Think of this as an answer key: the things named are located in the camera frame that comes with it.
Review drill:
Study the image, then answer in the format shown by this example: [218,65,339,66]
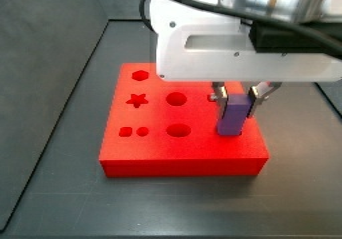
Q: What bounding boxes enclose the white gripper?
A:
[149,0,342,119]

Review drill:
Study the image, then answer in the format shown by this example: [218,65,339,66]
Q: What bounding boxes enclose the purple rectangular block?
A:
[216,94,251,136]

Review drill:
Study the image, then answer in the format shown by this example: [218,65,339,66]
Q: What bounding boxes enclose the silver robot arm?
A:
[149,0,342,101]

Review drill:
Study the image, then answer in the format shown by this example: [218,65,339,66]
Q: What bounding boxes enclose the red shape sorter block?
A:
[99,63,268,177]

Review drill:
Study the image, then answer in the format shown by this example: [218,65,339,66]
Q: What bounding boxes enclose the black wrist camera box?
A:
[248,22,342,54]

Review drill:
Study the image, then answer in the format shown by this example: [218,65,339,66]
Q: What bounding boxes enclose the grey side wall panel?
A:
[0,0,107,232]

